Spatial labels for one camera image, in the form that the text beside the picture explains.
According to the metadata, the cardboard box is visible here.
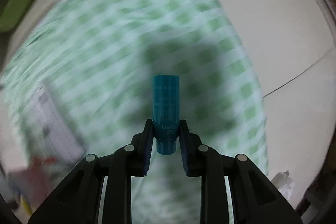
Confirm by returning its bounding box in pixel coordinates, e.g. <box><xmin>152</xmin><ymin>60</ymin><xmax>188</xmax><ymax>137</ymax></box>
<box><xmin>29</xmin><ymin>81</ymin><xmax>86</xmax><ymax>168</ymax></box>

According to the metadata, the crumpled white paper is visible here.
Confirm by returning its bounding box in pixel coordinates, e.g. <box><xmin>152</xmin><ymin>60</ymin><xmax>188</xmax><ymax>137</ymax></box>
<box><xmin>271</xmin><ymin>170</ymin><xmax>295</xmax><ymax>201</ymax></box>

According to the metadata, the green checkered cloth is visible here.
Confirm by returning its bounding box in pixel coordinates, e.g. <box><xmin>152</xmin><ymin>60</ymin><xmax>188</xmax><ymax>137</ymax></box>
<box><xmin>0</xmin><ymin>0</ymin><xmax>270</xmax><ymax>224</ymax></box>

